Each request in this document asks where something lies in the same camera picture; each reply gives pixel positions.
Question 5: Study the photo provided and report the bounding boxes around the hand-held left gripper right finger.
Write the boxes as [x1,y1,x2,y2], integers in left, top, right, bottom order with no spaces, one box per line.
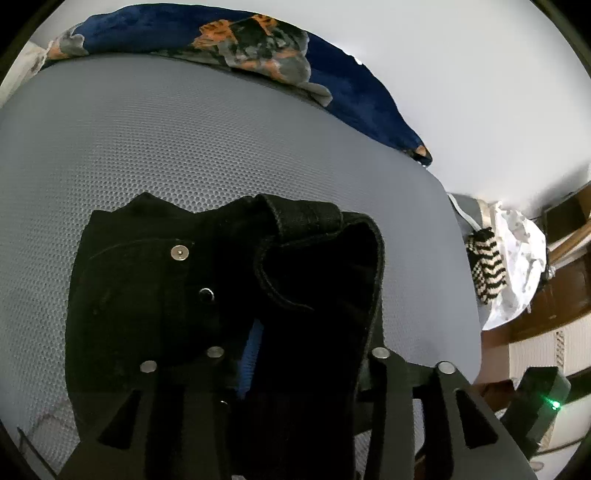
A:
[353,346,539,480]

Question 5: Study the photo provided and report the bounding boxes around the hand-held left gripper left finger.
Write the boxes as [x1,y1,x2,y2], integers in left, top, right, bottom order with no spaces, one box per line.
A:
[60,322,265,480]

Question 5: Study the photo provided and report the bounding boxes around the black pants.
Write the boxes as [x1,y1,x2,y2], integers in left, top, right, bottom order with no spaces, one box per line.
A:
[65,191,386,480]

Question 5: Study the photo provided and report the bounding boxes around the brown wooden cabinet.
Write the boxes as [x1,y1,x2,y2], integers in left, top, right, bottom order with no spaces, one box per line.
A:
[480,182,591,416]

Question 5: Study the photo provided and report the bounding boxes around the striped knit cloth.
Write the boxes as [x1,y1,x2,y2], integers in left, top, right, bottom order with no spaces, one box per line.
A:
[465,227,509,305]

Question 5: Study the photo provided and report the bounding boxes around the white patterned cloth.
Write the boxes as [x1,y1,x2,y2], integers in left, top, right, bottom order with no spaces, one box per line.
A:
[482,200,550,330]

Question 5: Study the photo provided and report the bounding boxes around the grey mesh mattress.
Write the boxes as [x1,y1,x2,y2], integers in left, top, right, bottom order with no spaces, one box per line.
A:
[0,53,483,476]

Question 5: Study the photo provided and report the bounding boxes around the blue printed blanket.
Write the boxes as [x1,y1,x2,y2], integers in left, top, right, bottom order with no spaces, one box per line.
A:
[46,4,435,167]

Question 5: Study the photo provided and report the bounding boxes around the black cable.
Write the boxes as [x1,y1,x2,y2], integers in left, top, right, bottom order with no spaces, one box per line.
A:
[536,436,587,467]

